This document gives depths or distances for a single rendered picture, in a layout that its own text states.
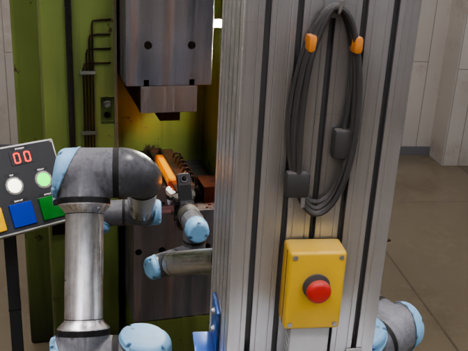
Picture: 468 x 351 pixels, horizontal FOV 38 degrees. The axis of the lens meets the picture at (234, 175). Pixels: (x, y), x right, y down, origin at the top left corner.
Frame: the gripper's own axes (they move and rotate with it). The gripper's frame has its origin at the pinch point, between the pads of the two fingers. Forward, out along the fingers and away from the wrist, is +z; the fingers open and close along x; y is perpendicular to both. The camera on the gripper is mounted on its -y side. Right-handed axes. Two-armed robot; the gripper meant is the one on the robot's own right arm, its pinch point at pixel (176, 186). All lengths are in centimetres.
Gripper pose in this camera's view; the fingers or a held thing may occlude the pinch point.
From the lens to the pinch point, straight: 249.9
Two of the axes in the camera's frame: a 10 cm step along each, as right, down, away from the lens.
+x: 9.6, -0.5, 2.8
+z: -2.8, -3.5, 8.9
